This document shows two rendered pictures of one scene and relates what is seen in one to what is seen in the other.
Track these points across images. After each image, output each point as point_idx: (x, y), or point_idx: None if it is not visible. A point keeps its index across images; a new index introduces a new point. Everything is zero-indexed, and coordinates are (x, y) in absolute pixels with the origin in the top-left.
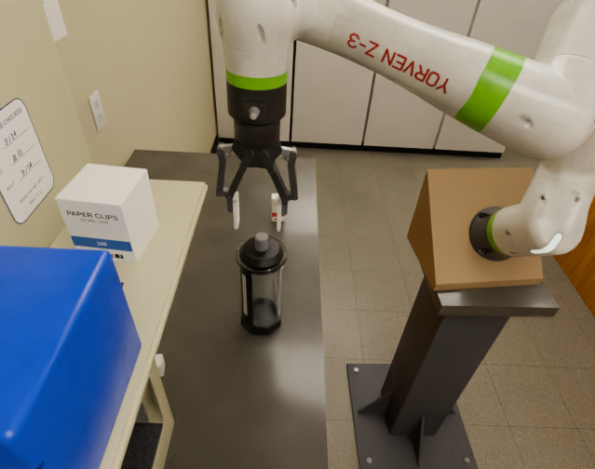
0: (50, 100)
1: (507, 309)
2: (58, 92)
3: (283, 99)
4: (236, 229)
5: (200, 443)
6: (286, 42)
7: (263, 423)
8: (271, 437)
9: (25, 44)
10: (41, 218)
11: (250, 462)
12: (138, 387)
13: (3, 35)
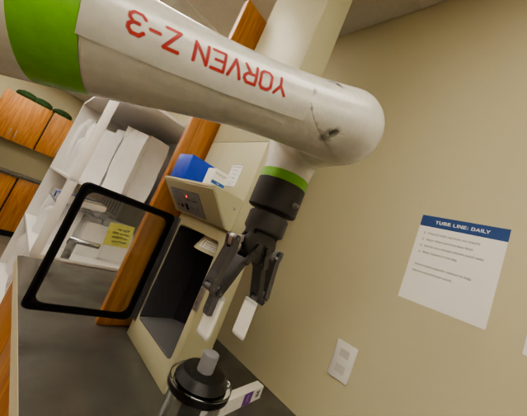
0: (248, 171)
1: None
2: (251, 171)
3: (256, 185)
4: (232, 331)
5: (137, 388)
6: (270, 144)
7: (92, 408)
8: (81, 400)
9: (252, 158)
10: (227, 189)
11: (95, 385)
12: (176, 177)
13: (249, 154)
